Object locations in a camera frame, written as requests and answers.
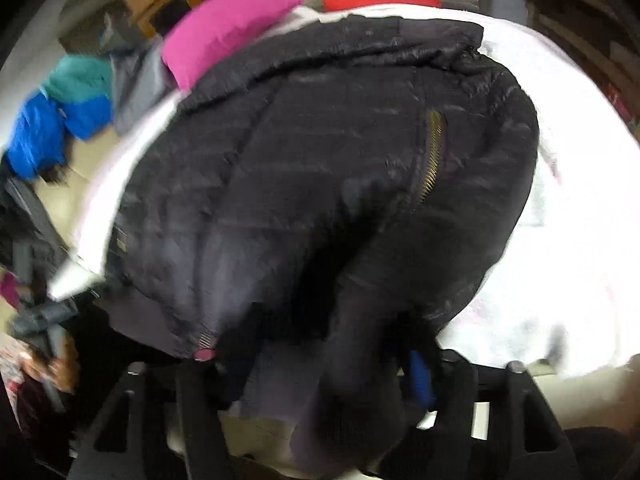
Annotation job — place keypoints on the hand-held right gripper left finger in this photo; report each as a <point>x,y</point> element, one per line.
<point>200,410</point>

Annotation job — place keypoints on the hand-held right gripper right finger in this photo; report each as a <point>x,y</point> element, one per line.
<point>421,380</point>

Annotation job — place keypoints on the black quilted jacket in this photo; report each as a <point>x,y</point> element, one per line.
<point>300,160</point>

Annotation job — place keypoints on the person's left hand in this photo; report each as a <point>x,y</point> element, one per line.
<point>62,370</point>

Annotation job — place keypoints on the magenta cloth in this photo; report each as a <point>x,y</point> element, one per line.
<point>7,290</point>

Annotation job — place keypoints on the beige sofa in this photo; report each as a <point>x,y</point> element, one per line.
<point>90,160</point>

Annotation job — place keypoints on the blue jacket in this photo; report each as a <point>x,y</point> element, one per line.
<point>40,135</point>

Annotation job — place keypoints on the white blanket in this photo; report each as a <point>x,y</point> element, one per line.
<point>575,210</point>

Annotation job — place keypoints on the teal jacket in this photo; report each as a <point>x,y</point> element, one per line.
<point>80,80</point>

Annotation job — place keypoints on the grey garment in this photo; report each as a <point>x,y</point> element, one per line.
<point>140,85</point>

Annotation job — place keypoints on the pink pillow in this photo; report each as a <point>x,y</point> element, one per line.
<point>220,30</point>

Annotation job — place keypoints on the wooden side table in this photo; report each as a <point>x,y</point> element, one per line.
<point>575,35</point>

